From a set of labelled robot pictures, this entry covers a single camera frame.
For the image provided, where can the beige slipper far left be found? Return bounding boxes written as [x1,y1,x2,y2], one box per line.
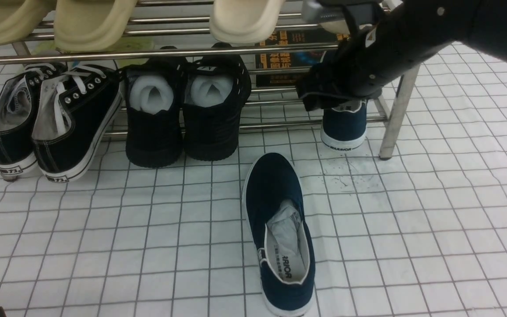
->
[0,0,57,45]

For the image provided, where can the navy slip-on shoe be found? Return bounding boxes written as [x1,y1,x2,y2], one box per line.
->
[242,152,316,317]
[320,100,367,152]

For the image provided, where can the cream slipper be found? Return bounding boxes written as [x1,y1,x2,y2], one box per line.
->
[320,21,350,35]
[209,0,285,44]

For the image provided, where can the beige slipper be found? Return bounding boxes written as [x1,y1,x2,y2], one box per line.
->
[54,0,138,52]
[0,0,57,45]

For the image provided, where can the black mesh shoe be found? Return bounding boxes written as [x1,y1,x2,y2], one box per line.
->
[123,56,187,169]
[181,54,252,161]

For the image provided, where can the cream slipper right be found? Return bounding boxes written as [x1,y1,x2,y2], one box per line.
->
[320,21,350,35]

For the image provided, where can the cream slipper middle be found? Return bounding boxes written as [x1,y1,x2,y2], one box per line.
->
[209,0,285,44]

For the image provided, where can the black mesh shoe right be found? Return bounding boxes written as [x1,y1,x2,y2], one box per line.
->
[181,54,252,161]

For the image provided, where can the black canvas sneaker white laces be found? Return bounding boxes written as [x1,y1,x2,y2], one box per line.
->
[31,64,124,183]

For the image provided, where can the dark printed box behind rack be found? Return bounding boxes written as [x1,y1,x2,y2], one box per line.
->
[255,29,349,88]

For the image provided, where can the white grid floor cloth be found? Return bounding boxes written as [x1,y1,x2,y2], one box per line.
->
[0,44,507,317]

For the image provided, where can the black canvas sneaker far left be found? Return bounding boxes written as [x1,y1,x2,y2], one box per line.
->
[0,63,68,177]

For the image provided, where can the black mesh shoe left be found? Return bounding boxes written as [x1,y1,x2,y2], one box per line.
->
[123,56,187,169]

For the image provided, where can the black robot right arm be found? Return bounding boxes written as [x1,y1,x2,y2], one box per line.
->
[295,0,507,111]

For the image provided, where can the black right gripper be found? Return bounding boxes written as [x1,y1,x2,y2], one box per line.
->
[296,51,384,112]

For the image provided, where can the metal shoe rack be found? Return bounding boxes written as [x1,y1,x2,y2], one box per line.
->
[0,0,420,161]

